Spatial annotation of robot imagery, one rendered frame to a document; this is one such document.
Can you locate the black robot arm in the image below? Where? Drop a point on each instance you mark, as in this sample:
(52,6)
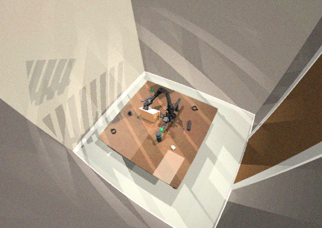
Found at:
(170,113)

